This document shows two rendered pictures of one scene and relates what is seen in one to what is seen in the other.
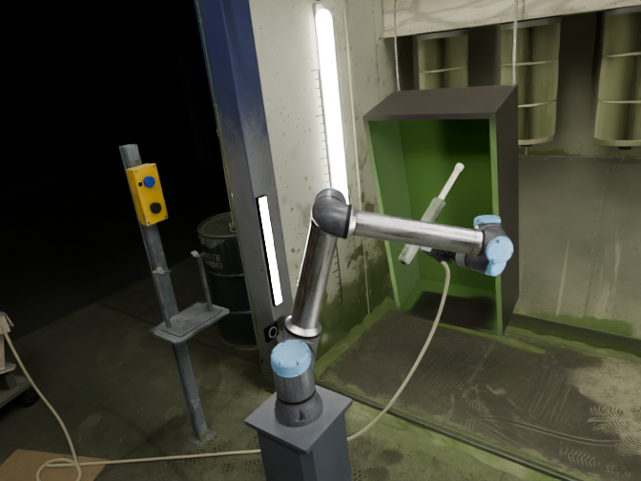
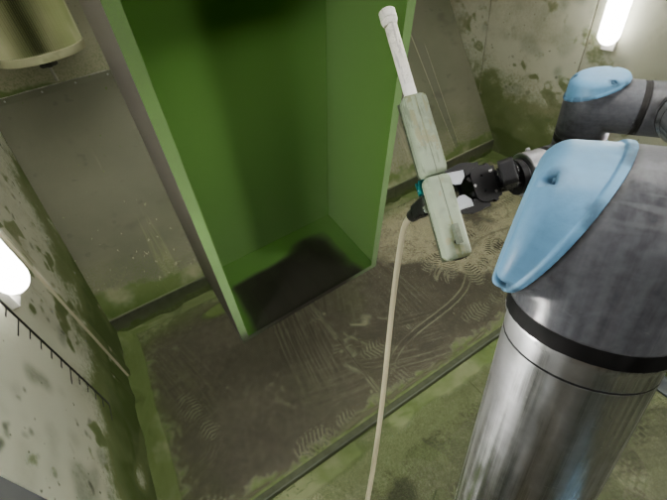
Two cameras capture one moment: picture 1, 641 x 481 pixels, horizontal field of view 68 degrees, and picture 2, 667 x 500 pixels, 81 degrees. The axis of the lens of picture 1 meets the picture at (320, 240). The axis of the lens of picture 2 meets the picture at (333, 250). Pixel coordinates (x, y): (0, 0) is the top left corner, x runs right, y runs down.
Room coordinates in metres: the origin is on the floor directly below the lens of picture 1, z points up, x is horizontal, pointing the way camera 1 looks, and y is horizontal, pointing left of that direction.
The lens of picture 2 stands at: (1.75, 0.21, 1.60)
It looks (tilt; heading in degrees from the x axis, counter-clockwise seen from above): 42 degrees down; 295
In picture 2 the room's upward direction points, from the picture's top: 9 degrees counter-clockwise
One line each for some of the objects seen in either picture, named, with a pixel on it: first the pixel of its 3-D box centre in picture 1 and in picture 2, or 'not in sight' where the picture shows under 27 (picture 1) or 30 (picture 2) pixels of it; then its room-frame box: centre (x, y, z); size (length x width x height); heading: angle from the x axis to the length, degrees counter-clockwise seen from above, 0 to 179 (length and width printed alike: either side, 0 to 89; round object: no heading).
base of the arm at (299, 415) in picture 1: (297, 399); not in sight; (1.51, 0.16, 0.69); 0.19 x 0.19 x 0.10
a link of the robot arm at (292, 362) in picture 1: (293, 368); not in sight; (1.51, 0.16, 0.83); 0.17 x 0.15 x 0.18; 172
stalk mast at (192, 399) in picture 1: (169, 308); not in sight; (2.13, 0.79, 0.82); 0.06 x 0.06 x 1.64; 52
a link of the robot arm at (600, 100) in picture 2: (487, 233); (596, 107); (1.57, -0.60, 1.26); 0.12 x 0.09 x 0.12; 172
